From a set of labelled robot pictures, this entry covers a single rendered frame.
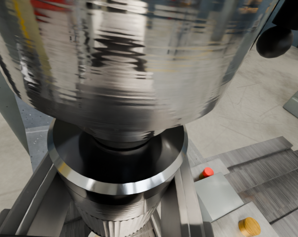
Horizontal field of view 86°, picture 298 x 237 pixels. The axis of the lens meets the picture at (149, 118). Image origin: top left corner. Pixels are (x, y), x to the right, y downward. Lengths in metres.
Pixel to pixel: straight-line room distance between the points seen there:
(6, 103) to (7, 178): 1.15
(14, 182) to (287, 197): 1.56
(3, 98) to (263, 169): 0.71
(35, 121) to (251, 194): 0.58
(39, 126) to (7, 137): 1.42
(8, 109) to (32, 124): 0.09
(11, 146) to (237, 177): 1.69
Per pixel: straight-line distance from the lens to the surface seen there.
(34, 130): 0.50
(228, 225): 0.31
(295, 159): 0.69
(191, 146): 0.40
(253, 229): 0.31
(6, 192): 1.59
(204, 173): 0.30
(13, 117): 0.58
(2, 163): 1.74
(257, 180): 0.54
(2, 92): 0.53
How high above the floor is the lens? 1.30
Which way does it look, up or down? 44 degrees down
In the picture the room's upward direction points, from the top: 12 degrees clockwise
